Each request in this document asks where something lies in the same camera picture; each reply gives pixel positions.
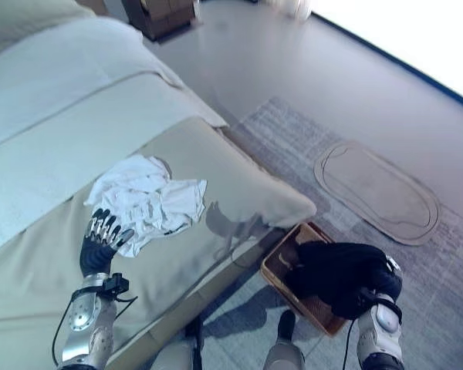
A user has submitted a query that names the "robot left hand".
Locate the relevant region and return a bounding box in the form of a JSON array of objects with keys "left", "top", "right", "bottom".
[{"left": 79, "top": 207, "right": 135, "bottom": 278}]

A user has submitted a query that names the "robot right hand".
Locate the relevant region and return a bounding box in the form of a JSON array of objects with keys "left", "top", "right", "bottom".
[{"left": 364, "top": 254, "right": 404, "bottom": 305}]

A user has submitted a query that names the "black garment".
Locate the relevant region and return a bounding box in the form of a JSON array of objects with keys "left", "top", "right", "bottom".
[{"left": 284, "top": 240, "right": 394, "bottom": 321}]

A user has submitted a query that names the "white garment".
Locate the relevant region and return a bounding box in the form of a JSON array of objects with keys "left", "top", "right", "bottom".
[{"left": 83, "top": 154, "right": 209, "bottom": 259}]

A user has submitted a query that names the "beige oval floor mat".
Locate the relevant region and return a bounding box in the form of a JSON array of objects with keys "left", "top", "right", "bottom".
[{"left": 313, "top": 139, "right": 442, "bottom": 247}]

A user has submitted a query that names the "brown wicker basket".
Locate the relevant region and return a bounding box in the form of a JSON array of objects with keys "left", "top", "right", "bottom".
[{"left": 259, "top": 220, "right": 351, "bottom": 337}]

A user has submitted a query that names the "robot right silver leg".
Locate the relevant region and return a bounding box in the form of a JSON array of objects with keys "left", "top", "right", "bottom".
[{"left": 262, "top": 309, "right": 306, "bottom": 370}]

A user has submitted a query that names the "robot silver leg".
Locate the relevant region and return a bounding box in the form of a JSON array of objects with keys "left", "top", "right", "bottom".
[
  {"left": 262, "top": 309, "right": 306, "bottom": 370},
  {"left": 148, "top": 339, "right": 196, "bottom": 370}
]

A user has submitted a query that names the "robot left silver leg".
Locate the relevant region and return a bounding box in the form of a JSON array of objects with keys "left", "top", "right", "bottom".
[{"left": 148, "top": 339, "right": 196, "bottom": 370}]

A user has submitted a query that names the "beige bed runner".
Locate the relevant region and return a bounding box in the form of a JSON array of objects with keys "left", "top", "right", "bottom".
[{"left": 0, "top": 115, "right": 318, "bottom": 325}]

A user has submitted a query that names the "bed with white duvet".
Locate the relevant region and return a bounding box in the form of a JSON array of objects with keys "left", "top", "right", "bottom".
[{"left": 0, "top": 0, "right": 317, "bottom": 370}]

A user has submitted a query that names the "grey striped rug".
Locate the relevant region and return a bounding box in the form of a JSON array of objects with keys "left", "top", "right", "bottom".
[{"left": 184, "top": 96, "right": 463, "bottom": 370}]

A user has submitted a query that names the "brown wooden nightstand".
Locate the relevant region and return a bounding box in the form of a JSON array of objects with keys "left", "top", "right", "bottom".
[{"left": 122, "top": 0, "right": 197, "bottom": 42}]

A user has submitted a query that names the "beige pillow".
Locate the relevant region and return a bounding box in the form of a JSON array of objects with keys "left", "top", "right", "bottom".
[{"left": 0, "top": 0, "right": 97, "bottom": 62}]

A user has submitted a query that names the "dark window frame strip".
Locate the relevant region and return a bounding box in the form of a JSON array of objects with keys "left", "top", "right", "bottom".
[{"left": 311, "top": 10, "right": 463, "bottom": 110}]

